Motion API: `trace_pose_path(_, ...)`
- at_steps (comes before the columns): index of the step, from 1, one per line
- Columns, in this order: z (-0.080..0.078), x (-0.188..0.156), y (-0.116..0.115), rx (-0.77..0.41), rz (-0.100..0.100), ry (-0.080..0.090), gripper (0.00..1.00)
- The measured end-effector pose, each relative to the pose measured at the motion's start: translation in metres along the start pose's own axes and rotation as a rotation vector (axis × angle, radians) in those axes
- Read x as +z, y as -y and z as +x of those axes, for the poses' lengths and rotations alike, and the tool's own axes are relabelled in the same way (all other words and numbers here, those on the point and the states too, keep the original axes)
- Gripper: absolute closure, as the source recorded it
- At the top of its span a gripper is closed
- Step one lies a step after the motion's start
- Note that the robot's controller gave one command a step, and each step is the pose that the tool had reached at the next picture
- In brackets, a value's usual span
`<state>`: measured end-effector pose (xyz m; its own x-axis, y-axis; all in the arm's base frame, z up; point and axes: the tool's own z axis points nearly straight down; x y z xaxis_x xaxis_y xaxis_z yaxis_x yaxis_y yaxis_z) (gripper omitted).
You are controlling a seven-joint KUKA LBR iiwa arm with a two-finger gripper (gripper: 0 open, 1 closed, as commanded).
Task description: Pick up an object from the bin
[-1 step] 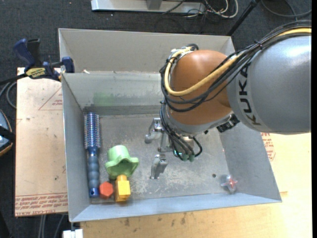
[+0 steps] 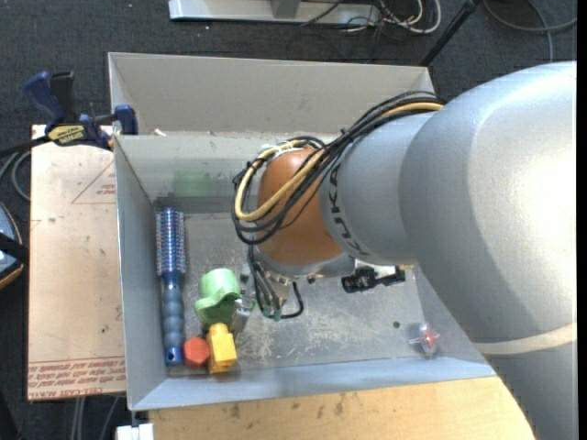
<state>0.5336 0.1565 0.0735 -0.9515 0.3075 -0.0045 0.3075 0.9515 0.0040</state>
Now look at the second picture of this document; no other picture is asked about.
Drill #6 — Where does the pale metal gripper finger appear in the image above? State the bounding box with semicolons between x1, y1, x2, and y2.
239;264;255;300
229;297;257;335

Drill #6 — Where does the green plastic toy cup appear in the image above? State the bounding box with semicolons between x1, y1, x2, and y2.
193;267;243;332

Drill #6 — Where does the yellow toy block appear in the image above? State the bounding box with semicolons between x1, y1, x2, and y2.
205;322;238;376

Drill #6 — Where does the orange-red hexagonal block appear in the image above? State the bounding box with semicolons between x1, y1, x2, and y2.
183;335;211;369

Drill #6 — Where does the grey metal bin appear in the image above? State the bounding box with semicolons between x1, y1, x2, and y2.
107;51;499;413

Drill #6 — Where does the blue round hairbrush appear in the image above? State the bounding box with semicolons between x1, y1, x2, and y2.
154;205;189;368

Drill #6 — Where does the clear plastic piece red centre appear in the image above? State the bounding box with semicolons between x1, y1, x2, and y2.
407;322;442;358

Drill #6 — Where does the brown cardboard board red print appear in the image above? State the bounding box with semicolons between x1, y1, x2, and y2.
27;124;127;402

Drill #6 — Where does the black cylinder on white bracket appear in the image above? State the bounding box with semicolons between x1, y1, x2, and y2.
340;263;407;294

